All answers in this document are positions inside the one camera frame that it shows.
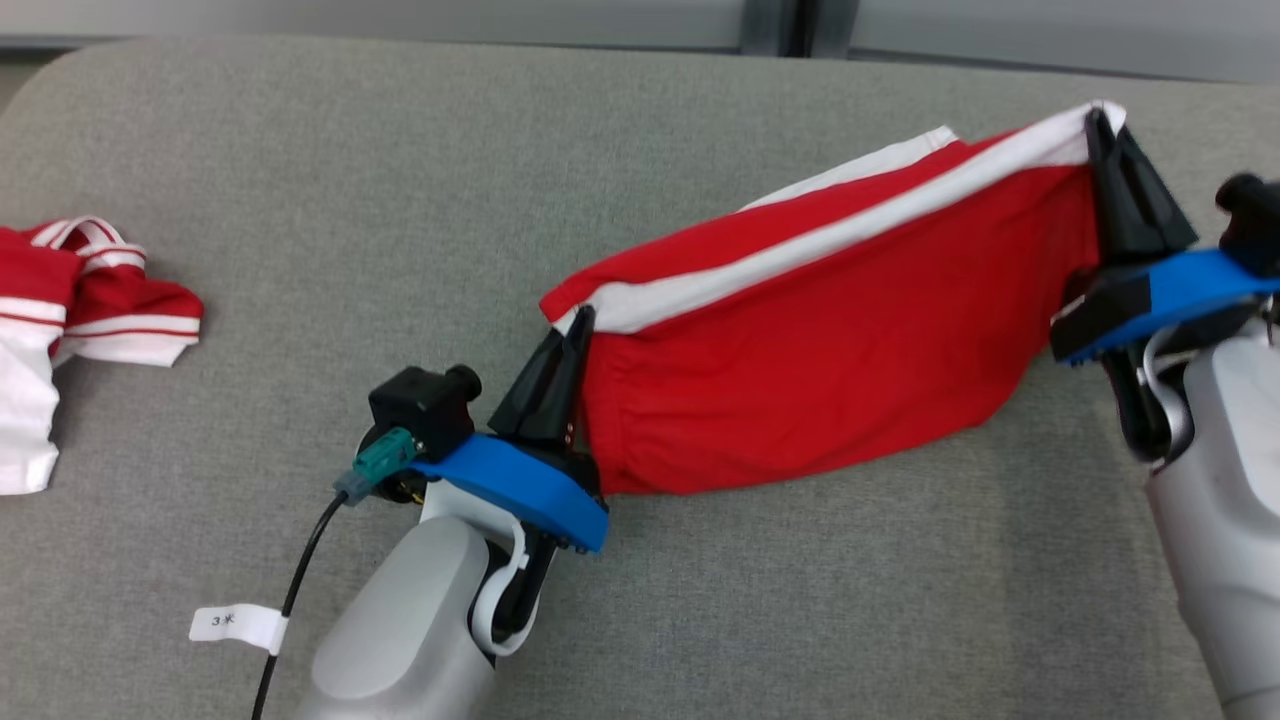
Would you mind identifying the grey partition post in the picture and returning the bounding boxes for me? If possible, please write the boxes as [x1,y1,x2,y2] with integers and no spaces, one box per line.
[740,0,798,56]

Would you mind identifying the white cable label tag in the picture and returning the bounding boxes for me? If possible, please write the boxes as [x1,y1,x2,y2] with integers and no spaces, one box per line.
[189,604,290,657]

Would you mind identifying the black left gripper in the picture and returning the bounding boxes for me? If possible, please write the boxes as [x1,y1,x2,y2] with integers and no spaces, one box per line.
[488,305,607,501]

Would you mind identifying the red Bulls 23 jersey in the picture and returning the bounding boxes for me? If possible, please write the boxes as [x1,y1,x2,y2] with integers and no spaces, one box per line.
[0,215,205,498]

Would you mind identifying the thin black cable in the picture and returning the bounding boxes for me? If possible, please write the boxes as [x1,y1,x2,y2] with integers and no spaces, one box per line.
[250,490,347,720]

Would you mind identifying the grey cylindrical post cap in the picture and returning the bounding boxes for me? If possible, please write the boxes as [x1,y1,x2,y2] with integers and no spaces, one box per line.
[812,0,856,58]

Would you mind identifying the teal cable connector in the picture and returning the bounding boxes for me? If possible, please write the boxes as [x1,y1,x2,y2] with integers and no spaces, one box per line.
[333,428,419,507]

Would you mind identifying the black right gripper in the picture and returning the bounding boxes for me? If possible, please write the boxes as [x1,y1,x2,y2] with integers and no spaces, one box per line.
[1085,107,1199,467]

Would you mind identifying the red shorts with white stripe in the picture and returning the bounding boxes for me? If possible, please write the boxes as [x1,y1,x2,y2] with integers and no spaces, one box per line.
[540,100,1129,498]

